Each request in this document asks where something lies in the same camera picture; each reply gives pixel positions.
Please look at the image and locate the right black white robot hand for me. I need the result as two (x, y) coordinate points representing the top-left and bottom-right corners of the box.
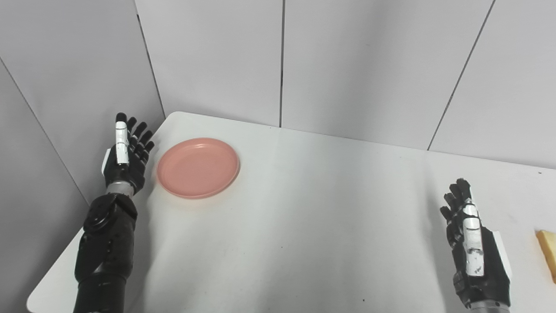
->
(440, 178), (512, 309)

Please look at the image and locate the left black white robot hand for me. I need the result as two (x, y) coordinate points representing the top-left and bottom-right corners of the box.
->
(102, 113), (155, 195)

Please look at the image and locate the slice of white bread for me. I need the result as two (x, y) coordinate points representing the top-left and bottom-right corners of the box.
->
(536, 230), (556, 284)

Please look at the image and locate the pink round plate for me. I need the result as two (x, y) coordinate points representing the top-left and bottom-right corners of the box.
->
(157, 138), (240, 200)

